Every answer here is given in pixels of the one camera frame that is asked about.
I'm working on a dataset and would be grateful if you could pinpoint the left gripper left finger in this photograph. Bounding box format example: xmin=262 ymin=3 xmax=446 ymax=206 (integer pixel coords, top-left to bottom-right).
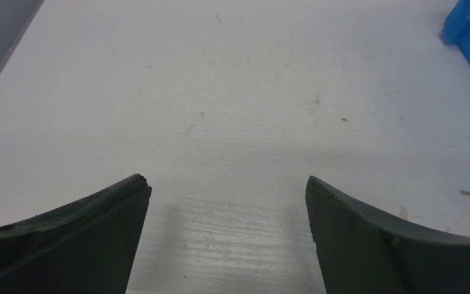
xmin=0 ymin=174 xmax=152 ymax=293

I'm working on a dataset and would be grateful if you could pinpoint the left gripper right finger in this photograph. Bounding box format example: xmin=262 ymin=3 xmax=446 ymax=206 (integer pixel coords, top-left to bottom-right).
xmin=305 ymin=176 xmax=470 ymax=293

